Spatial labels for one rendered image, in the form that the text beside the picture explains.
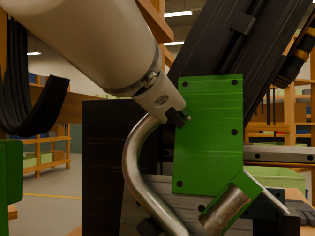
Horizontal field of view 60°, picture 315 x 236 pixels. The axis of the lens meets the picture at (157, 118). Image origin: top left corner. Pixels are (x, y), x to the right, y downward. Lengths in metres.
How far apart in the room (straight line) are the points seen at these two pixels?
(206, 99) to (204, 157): 0.10
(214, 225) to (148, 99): 0.21
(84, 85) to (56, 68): 1.44
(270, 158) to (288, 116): 2.53
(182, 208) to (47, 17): 0.37
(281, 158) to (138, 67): 0.39
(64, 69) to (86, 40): 11.28
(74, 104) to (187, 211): 0.48
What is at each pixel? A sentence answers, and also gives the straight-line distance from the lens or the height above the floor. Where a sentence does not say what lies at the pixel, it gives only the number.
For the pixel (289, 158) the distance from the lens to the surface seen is 0.59.
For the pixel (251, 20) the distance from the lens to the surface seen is 0.50.
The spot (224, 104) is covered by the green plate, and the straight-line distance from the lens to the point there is 0.48.
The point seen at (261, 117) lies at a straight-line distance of 3.43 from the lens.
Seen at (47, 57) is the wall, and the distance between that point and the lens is 12.04.
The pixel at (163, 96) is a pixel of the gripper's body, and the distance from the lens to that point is 0.35.
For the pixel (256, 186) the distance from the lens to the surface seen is 0.45.
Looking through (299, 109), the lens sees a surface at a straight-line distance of 3.42.
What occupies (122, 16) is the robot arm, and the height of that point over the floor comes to 1.27.
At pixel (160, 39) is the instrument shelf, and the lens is 1.07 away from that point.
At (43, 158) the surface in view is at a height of 0.37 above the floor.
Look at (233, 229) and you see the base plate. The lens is 0.82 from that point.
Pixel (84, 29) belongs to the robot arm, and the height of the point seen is 1.25.
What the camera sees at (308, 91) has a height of 2.11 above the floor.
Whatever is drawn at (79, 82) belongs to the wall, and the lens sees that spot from 11.08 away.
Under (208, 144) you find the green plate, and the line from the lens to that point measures 0.47.
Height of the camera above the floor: 1.19
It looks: 1 degrees up
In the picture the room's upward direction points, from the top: straight up
